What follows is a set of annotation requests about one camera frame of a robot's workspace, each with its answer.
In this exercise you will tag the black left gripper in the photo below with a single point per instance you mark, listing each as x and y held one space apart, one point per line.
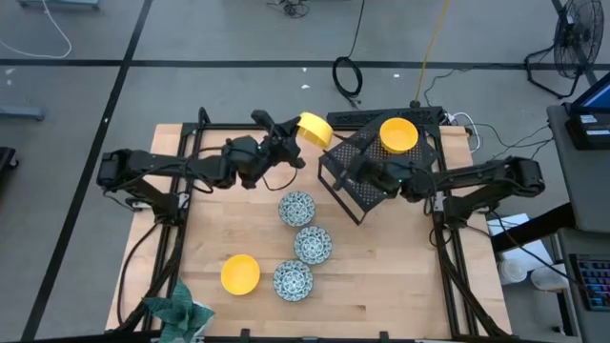
281 150

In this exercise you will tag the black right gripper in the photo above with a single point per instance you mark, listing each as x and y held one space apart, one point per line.
381 176

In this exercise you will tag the yellow plastic mini bowl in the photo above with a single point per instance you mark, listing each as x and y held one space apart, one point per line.
398 135
315 129
240 274

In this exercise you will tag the teal bowl patterned inside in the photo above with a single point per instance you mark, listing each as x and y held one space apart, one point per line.
312 245
296 208
292 280

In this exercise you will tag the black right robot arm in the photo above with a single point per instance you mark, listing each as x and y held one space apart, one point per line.
476 176

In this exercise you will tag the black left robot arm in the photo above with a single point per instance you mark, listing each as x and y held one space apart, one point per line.
157 164

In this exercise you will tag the black perforated metal shelf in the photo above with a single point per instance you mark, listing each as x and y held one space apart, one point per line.
352 152

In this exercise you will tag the white paper sheet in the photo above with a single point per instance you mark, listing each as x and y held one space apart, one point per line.
519 226

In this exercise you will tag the white paper cup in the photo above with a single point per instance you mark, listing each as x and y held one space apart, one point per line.
548 278
512 271

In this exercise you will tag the green artificial plant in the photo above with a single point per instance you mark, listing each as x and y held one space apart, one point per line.
178 312

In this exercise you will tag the grey desk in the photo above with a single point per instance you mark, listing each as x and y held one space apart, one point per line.
581 190

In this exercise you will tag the black box with labels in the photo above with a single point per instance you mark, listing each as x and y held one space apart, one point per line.
588 131

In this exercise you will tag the grey cart base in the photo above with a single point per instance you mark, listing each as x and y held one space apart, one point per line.
21 113

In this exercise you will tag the laptop screen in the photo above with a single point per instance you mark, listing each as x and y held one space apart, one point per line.
595 97

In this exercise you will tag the black standing fan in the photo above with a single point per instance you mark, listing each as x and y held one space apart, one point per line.
574 38

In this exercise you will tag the colourful lit keyboard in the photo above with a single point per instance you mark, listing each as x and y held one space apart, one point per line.
595 281

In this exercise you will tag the black caster leg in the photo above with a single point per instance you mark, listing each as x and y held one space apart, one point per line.
6 159

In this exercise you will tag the black aluminium table frame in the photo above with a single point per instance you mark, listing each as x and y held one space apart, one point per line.
188 143

